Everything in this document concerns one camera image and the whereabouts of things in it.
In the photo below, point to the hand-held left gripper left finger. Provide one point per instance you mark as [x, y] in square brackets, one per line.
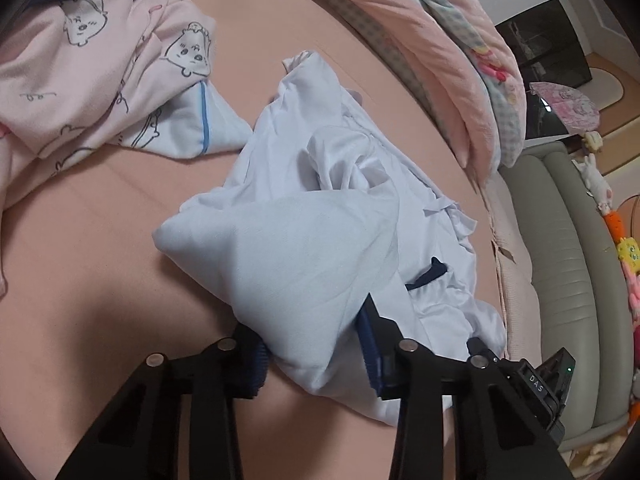
[255, 370]

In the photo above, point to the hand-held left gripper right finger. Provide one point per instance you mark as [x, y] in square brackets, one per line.
[371, 360]

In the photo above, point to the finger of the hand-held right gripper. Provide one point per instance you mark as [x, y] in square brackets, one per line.
[482, 349]

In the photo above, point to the white t-shirt with navy trim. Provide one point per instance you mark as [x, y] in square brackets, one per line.
[300, 260]

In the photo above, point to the grey-green sofa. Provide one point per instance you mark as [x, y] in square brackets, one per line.
[570, 285]

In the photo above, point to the pink plush toy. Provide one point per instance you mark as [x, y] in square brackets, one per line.
[634, 295]

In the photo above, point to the yellow plush toy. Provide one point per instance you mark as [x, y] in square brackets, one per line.
[630, 255]

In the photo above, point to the pink bed sheet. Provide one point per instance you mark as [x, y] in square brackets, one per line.
[100, 280]

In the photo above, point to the orange carrot toy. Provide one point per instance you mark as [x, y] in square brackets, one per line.
[614, 224]

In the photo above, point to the white rabbit plush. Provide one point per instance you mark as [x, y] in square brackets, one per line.
[595, 180]

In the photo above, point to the small cream plush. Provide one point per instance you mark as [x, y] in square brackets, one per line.
[593, 141]

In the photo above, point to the glossy black side table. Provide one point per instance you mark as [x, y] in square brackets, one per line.
[542, 120]

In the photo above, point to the beige floor mat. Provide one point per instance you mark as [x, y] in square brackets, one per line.
[607, 85]

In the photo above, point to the folded pink quilt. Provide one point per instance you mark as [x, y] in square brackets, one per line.
[440, 50]

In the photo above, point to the black television cabinet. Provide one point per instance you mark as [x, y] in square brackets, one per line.
[545, 45]

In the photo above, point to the pink cartoon print pajamas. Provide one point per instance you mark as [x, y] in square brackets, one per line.
[90, 80]

